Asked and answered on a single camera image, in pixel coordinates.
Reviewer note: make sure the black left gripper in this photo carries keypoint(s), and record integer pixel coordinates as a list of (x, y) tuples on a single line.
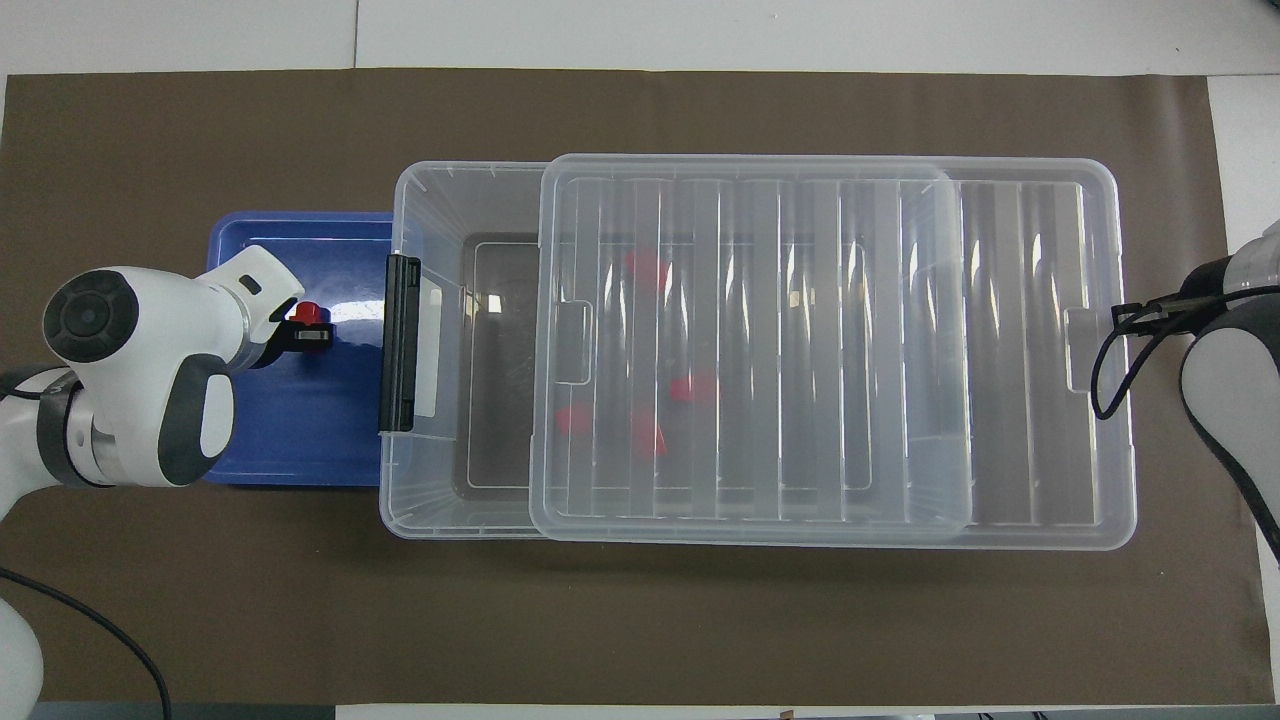
[(275, 345)]

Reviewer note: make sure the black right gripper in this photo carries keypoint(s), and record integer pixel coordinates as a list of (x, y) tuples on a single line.
[(1205, 285)]

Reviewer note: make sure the red toy block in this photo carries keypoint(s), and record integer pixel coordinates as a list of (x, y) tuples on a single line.
[(311, 313), (573, 418), (647, 270), (647, 435), (693, 387)]

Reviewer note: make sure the clear ribbed plastic lid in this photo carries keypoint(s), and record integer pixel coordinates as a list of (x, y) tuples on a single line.
[(800, 340)]

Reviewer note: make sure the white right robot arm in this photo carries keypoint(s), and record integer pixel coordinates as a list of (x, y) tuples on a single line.
[(1230, 380)]

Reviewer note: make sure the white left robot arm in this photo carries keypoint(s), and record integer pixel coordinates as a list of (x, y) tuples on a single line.
[(150, 360)]

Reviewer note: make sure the blue plastic tray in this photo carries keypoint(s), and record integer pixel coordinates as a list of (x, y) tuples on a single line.
[(320, 420)]

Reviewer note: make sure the black box latch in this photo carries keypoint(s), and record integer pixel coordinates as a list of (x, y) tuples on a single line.
[(400, 340)]

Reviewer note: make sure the clear plastic storage box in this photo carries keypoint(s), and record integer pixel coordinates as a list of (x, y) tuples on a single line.
[(470, 450)]

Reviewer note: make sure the brown paper table mat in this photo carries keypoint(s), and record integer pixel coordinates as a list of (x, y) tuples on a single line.
[(640, 630)]

